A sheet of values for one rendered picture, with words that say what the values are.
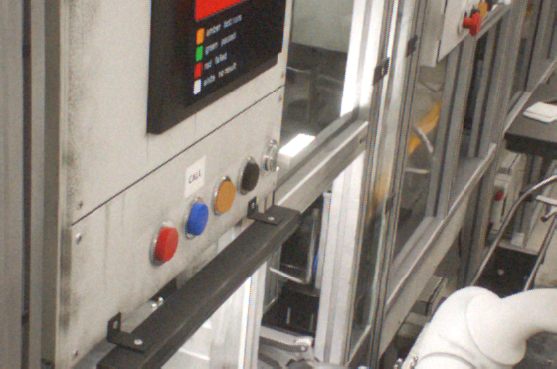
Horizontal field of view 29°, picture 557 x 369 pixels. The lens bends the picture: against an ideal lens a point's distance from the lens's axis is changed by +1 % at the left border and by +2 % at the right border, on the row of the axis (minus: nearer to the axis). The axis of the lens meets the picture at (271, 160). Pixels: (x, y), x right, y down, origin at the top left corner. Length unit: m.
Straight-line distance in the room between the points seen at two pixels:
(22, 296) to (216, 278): 0.26
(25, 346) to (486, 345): 0.83
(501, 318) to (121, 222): 0.76
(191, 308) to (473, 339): 0.64
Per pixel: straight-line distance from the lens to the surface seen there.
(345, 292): 1.66
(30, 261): 0.78
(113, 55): 0.79
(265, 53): 1.00
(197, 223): 0.97
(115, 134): 0.82
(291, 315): 1.79
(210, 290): 0.97
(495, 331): 1.51
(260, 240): 1.07
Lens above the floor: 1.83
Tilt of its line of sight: 21 degrees down
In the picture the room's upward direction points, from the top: 5 degrees clockwise
